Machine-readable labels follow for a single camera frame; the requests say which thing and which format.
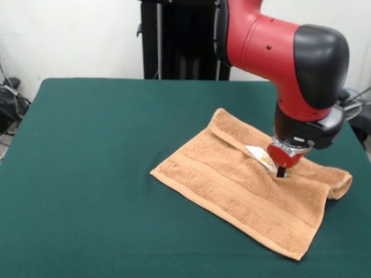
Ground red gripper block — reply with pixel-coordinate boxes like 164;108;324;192
266;143;304;178

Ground dark green table cloth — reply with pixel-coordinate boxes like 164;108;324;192
0;77;371;278

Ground black equipment bundle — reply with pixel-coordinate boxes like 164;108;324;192
0;86;32;136

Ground tan terry towel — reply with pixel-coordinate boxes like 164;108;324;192
150;108;354;261

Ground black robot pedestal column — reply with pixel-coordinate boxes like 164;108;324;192
135;0;232;81

